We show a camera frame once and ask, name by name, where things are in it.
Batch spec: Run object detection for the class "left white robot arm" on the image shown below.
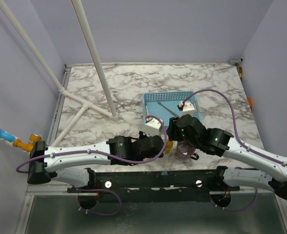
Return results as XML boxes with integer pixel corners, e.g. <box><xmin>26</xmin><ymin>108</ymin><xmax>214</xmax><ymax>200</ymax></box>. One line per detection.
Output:
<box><xmin>27</xmin><ymin>135</ymin><xmax>165</xmax><ymax>193</ymax></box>

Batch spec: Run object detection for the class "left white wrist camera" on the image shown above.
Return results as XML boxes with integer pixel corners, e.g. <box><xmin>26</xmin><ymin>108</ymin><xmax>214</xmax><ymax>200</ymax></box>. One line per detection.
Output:
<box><xmin>143</xmin><ymin>117</ymin><xmax>163</xmax><ymax>137</ymax></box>

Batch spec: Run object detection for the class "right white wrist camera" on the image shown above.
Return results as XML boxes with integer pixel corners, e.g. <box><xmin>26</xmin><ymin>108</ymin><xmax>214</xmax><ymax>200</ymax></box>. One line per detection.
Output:
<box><xmin>177</xmin><ymin>101</ymin><xmax>195</xmax><ymax>117</ymax></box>

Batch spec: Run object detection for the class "yellow toothpaste tube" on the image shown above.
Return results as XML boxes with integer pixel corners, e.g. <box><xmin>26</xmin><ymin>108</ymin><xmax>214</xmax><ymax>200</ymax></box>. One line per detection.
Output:
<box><xmin>165</xmin><ymin>140</ymin><xmax>173</xmax><ymax>154</ymax></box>

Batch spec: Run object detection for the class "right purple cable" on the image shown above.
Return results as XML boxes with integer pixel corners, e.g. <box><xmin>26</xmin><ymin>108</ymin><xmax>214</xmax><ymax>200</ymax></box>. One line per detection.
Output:
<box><xmin>182</xmin><ymin>89</ymin><xmax>287</xmax><ymax>212</ymax></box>

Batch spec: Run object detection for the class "purple mug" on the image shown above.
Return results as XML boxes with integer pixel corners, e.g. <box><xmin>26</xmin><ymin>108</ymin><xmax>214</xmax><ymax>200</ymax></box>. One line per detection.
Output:
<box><xmin>175</xmin><ymin>141</ymin><xmax>199</xmax><ymax>160</ymax></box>

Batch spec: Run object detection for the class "blue plastic basket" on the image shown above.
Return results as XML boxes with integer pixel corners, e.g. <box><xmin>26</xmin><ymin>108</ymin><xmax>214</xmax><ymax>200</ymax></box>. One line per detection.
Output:
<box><xmin>142</xmin><ymin>91</ymin><xmax>193</xmax><ymax>128</ymax></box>

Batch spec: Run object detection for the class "orange clamp on wall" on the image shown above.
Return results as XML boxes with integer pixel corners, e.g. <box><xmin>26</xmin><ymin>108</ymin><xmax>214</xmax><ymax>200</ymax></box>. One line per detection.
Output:
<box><xmin>248</xmin><ymin>98</ymin><xmax>252</xmax><ymax>108</ymax></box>

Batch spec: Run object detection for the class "toy faucet blue orange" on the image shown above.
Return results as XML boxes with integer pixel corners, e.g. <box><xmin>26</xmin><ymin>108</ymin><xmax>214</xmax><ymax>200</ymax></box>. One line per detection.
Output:
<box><xmin>0</xmin><ymin>127</ymin><xmax>42</xmax><ymax>153</ymax></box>

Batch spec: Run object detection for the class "white pvc pipe frame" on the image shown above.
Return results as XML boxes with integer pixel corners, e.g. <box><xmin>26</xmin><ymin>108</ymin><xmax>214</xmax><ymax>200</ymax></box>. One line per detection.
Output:
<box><xmin>0</xmin><ymin>0</ymin><xmax>119</xmax><ymax>147</ymax></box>

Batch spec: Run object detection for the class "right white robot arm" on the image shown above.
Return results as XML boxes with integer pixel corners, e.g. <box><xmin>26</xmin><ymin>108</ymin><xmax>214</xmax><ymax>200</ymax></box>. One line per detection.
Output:
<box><xmin>167</xmin><ymin>115</ymin><xmax>287</xmax><ymax>200</ymax></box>

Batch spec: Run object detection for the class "yellow tool at corner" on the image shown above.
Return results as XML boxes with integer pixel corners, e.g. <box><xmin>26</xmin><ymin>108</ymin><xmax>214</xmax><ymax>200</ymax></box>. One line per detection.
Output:
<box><xmin>238</xmin><ymin>66</ymin><xmax>243</xmax><ymax>79</ymax></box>

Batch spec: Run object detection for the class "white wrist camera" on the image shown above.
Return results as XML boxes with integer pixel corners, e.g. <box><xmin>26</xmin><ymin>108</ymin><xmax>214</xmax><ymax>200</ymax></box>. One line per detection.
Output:
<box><xmin>143</xmin><ymin>117</ymin><xmax>163</xmax><ymax>137</ymax></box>
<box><xmin>177</xmin><ymin>101</ymin><xmax>195</xmax><ymax>117</ymax></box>

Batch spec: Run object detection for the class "black mounting rail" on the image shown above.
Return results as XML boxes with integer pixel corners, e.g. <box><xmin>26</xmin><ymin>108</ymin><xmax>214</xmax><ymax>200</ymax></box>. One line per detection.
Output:
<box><xmin>68</xmin><ymin>166</ymin><xmax>239</xmax><ymax>203</ymax></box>

